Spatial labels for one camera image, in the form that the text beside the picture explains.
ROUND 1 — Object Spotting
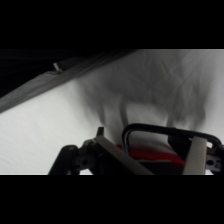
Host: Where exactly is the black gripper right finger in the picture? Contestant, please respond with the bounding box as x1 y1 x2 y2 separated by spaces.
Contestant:
167 134 224 175

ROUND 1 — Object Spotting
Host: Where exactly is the small white clip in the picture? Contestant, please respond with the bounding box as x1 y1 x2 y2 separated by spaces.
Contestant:
52 62 64 74

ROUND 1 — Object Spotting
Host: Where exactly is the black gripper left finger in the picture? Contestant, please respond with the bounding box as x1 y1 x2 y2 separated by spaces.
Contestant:
48 126 155 175

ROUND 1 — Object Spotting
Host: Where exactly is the black metal handle frame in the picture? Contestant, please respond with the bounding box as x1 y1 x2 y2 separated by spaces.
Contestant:
116 123 224 168

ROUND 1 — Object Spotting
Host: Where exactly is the white tablecloth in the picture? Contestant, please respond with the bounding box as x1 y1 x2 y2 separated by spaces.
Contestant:
0 49 224 175

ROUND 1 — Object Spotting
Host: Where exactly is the black curtain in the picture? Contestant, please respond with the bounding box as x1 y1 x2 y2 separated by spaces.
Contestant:
0 49 113 100

